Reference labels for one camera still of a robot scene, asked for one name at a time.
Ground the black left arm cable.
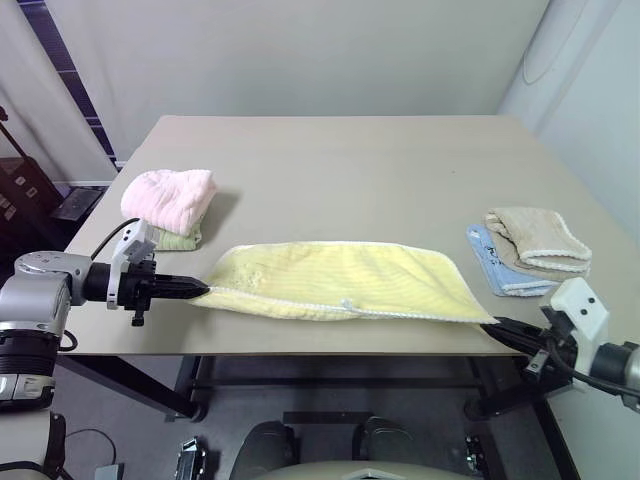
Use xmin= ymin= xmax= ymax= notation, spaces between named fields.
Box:
xmin=90 ymin=217 xmax=142 ymax=263

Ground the shiny metal foot piece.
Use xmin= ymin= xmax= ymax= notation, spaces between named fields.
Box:
xmin=175 ymin=435 xmax=210 ymax=480
xmin=462 ymin=433 xmax=490 ymax=476

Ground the white curved wall cord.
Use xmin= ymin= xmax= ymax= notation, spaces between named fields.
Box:
xmin=521 ymin=0 xmax=594 ymax=87

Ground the yellow towel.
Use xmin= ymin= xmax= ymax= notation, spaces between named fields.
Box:
xmin=188 ymin=240 xmax=500 ymax=325

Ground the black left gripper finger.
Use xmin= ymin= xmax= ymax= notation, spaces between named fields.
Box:
xmin=153 ymin=287 xmax=209 ymax=302
xmin=153 ymin=273 xmax=211 ymax=291

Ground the thin black floor cable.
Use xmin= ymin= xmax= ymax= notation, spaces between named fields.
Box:
xmin=63 ymin=428 xmax=119 ymax=467

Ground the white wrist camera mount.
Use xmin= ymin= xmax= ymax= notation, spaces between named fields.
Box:
xmin=541 ymin=277 xmax=611 ymax=394
xmin=105 ymin=219 xmax=162 ymax=312

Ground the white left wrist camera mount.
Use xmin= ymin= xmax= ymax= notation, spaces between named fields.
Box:
xmin=105 ymin=219 xmax=162 ymax=312

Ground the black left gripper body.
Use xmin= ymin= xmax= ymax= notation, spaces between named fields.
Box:
xmin=118 ymin=258 xmax=161 ymax=328

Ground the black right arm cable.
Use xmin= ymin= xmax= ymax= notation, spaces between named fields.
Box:
xmin=547 ymin=334 xmax=640 ymax=409

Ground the black table frame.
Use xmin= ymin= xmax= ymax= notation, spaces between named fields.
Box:
xmin=53 ymin=352 xmax=582 ymax=480

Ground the folded blue towel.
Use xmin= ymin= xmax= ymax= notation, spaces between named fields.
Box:
xmin=465 ymin=223 xmax=562 ymax=298

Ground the dark rounded shape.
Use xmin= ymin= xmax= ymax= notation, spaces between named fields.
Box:
xmin=228 ymin=419 xmax=302 ymax=480
xmin=349 ymin=415 xmax=417 ymax=467

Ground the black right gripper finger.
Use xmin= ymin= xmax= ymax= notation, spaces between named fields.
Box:
xmin=493 ymin=316 xmax=550 ymax=341
xmin=479 ymin=323 xmax=541 ymax=358

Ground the black equipment case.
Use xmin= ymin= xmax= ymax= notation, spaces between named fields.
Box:
xmin=0 ymin=104 xmax=69 ymax=261

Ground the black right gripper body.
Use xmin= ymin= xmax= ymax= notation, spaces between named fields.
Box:
xmin=523 ymin=306 xmax=577 ymax=387

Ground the folded green towel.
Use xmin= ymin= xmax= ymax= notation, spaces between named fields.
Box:
xmin=152 ymin=219 xmax=204 ymax=252

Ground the beige rounded robot body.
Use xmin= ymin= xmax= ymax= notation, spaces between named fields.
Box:
xmin=269 ymin=455 xmax=474 ymax=480

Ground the dark flat floor board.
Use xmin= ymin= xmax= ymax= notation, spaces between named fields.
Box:
xmin=48 ymin=183 xmax=110 ymax=222

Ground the folded beige towel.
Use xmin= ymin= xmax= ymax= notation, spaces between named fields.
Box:
xmin=483 ymin=206 xmax=593 ymax=274

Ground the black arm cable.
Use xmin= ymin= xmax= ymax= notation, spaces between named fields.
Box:
xmin=90 ymin=217 xmax=142 ymax=263
xmin=547 ymin=334 xmax=640 ymax=409

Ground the folded pink towel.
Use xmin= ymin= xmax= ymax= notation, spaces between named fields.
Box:
xmin=120 ymin=168 xmax=218 ymax=235

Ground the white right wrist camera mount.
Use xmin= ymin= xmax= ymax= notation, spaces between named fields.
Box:
xmin=541 ymin=277 xmax=611 ymax=394

